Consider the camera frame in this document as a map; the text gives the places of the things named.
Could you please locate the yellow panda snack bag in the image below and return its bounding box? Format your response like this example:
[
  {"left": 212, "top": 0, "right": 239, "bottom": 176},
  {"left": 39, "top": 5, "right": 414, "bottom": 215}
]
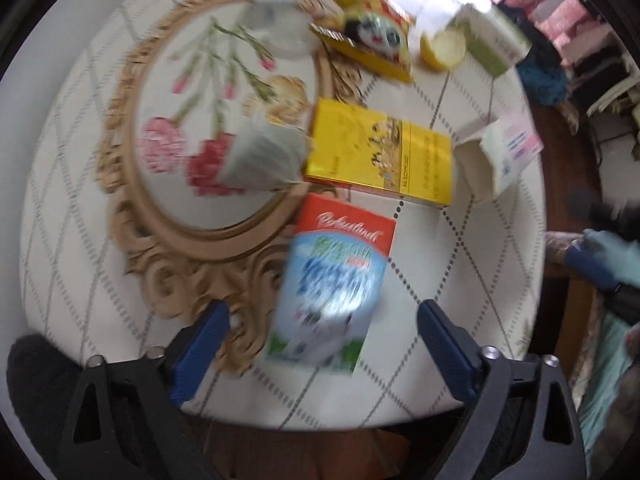
[{"left": 309, "top": 0, "right": 416, "bottom": 82}]

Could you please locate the pink white box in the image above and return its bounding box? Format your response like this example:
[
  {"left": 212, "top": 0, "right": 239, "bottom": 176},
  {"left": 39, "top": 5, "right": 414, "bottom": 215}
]
[{"left": 454, "top": 112, "right": 544, "bottom": 203}]

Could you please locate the yellow fruit peel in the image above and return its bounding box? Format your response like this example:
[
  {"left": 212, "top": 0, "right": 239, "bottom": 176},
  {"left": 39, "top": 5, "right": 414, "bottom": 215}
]
[{"left": 420, "top": 28, "right": 466, "bottom": 72}]

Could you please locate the red blue milk carton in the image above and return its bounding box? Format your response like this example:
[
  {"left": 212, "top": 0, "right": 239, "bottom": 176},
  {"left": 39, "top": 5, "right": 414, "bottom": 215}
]
[{"left": 266, "top": 194, "right": 396, "bottom": 374}]

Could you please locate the crumpled white paper cup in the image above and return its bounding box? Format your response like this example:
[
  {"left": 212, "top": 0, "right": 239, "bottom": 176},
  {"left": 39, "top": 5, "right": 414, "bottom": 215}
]
[{"left": 215, "top": 114, "right": 312, "bottom": 192}]

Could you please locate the floral patterned tablecloth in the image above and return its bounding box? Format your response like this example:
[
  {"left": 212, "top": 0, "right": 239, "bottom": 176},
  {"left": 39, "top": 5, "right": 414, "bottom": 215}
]
[{"left": 20, "top": 0, "right": 544, "bottom": 431}]

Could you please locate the yellow flat box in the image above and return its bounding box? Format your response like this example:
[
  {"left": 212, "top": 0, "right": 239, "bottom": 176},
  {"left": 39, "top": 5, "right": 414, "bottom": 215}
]
[{"left": 306, "top": 99, "right": 454, "bottom": 207}]

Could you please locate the green white medicine box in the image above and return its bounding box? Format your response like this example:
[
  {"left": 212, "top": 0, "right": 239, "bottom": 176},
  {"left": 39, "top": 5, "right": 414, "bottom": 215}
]
[{"left": 448, "top": 3, "right": 532, "bottom": 78}]

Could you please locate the blue clothes pile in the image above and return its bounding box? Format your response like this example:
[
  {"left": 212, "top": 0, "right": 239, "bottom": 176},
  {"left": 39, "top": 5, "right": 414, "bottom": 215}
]
[{"left": 498, "top": 3, "right": 568, "bottom": 106}]

